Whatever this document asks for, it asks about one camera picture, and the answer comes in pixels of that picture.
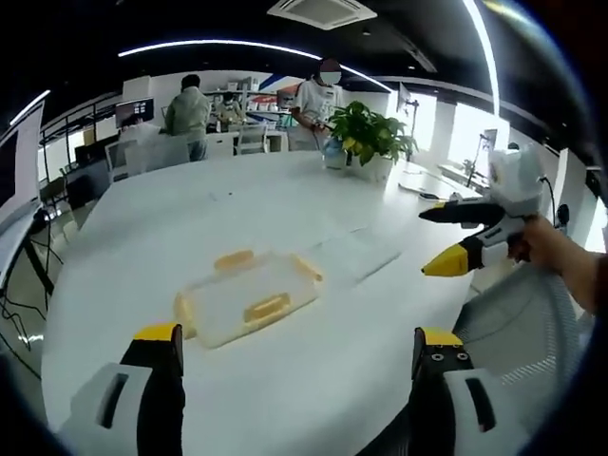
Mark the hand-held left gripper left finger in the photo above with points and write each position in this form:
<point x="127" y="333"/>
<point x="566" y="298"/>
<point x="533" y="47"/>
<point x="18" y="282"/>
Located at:
<point x="114" y="404"/>

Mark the clear lid with yellow clips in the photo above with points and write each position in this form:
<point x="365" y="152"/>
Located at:
<point x="247" y="294"/>

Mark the black desk stand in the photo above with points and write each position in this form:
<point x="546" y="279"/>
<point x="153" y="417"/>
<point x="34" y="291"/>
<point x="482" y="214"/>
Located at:
<point x="477" y="161"/>

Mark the blue and white bag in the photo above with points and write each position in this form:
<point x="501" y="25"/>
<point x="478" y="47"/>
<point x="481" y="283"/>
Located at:
<point x="334" y="154"/>

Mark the green potted plant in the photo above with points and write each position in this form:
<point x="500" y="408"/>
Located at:
<point x="368" y="135"/>

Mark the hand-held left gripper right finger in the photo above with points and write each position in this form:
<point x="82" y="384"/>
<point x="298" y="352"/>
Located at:
<point x="456" y="404"/>

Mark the white board on stand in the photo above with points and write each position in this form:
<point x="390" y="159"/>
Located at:
<point x="19" y="166"/>

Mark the white flat device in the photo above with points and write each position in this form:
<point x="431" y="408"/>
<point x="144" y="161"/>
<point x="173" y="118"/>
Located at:
<point x="420" y="188"/>

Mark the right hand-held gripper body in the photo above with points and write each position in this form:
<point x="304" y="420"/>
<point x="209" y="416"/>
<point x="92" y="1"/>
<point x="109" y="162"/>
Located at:
<point x="518" y="183"/>

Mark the ceiling air conditioner vent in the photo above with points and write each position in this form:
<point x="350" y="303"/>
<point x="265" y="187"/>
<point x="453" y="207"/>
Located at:
<point x="323" y="12"/>

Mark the person's right hand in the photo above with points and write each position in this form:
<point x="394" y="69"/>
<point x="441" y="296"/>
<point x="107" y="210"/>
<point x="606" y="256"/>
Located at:
<point x="539" y="242"/>

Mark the white mesh office chair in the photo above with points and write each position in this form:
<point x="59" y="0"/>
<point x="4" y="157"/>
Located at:
<point x="518" y="323"/>

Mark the black computer monitor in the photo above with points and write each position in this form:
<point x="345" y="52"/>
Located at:
<point x="134" y="111"/>

